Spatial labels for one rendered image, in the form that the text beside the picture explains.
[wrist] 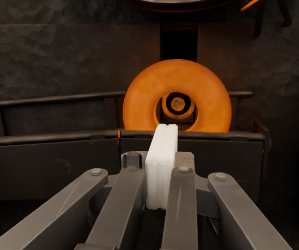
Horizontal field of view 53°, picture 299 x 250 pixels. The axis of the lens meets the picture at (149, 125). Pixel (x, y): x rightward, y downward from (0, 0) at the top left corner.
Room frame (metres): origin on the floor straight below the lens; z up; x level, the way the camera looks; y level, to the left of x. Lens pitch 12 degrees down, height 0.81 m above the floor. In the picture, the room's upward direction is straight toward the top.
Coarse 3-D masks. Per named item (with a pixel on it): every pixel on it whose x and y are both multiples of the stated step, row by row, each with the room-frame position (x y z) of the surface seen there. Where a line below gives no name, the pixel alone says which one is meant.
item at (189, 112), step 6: (162, 96) 0.53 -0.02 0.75; (162, 102) 0.53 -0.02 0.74; (192, 102) 0.52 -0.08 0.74; (162, 108) 0.53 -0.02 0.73; (192, 108) 0.52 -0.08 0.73; (162, 114) 0.54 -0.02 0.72; (168, 114) 0.53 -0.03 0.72; (186, 114) 0.52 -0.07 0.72; (192, 114) 0.53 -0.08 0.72; (162, 120) 0.54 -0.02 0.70; (168, 120) 0.53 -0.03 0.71; (174, 120) 0.53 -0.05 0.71; (180, 120) 0.53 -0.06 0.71; (186, 120) 0.53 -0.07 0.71; (192, 120) 0.53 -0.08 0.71
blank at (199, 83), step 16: (160, 64) 0.42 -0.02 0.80; (176, 64) 0.42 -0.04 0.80; (192, 64) 0.41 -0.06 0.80; (144, 80) 0.42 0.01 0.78; (160, 80) 0.42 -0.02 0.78; (176, 80) 0.42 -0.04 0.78; (192, 80) 0.41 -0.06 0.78; (208, 80) 0.41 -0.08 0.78; (128, 96) 0.43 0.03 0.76; (144, 96) 0.42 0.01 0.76; (160, 96) 0.42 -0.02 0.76; (192, 96) 0.41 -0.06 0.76; (208, 96) 0.41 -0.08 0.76; (224, 96) 0.41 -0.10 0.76; (128, 112) 0.43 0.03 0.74; (144, 112) 0.42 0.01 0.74; (208, 112) 0.41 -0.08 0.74; (224, 112) 0.41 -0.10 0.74; (128, 128) 0.43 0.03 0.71; (144, 128) 0.42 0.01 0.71; (192, 128) 0.42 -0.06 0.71; (208, 128) 0.41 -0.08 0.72; (224, 128) 0.41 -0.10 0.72
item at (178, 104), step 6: (168, 96) 0.52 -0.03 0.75; (174, 96) 0.51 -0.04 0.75; (180, 96) 0.51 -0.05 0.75; (186, 96) 0.52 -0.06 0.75; (168, 102) 0.52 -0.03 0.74; (174, 102) 0.51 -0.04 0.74; (180, 102) 0.51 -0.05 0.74; (186, 102) 0.51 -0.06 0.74; (168, 108) 0.52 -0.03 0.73; (174, 108) 0.51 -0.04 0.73; (180, 108) 0.51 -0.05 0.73; (186, 108) 0.51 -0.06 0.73; (174, 114) 0.52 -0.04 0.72; (180, 114) 0.52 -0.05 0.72
